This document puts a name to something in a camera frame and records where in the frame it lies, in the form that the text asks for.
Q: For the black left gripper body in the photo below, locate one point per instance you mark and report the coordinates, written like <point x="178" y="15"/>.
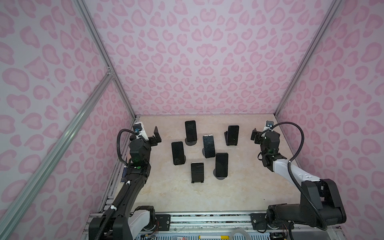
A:
<point x="147" y="146"/>

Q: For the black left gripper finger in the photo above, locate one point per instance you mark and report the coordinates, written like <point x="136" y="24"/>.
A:
<point x="153" y="141"/>
<point x="157" y="135"/>

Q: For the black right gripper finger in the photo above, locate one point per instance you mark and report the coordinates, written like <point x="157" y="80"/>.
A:
<point x="259" y="138"/>
<point x="254" y="134"/>

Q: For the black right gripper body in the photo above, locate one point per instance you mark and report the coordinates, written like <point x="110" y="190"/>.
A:
<point x="263" y="148"/>

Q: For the grey round stand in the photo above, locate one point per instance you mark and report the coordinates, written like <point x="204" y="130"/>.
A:
<point x="218" y="178"/>

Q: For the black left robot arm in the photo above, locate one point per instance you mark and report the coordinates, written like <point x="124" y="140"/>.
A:
<point x="118" y="223"/>

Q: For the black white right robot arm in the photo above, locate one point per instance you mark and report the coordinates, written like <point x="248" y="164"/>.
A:
<point x="320" y="203"/>

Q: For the round stand of back phone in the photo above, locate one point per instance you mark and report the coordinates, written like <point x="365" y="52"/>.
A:
<point x="190" y="143"/>

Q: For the centre silver-edged black phone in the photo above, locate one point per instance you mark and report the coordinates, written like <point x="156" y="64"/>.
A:
<point x="209" y="146"/>

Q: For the clear plastic tube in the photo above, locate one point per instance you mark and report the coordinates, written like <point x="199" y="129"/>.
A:
<point x="241" y="232"/>

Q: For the yellow white marker pen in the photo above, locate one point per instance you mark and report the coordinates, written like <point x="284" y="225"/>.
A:
<point x="213" y="237"/>

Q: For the left diagonal aluminium strut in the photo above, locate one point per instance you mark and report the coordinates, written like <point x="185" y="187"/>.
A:
<point x="21" y="204"/>

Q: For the left corner aluminium profile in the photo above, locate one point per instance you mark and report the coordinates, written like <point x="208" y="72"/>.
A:
<point x="91" y="27"/>

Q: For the corner aluminium profile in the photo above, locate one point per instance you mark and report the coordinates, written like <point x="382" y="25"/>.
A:
<point x="331" y="14"/>
<point x="91" y="27"/>

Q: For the right corner aluminium profile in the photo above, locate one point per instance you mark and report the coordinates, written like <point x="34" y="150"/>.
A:
<point x="331" y="14"/>

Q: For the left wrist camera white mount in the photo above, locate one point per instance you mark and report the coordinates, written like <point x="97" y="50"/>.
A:
<point x="139" y="129"/>

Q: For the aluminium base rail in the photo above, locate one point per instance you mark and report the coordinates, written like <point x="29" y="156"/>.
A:
<point x="190" y="225"/>

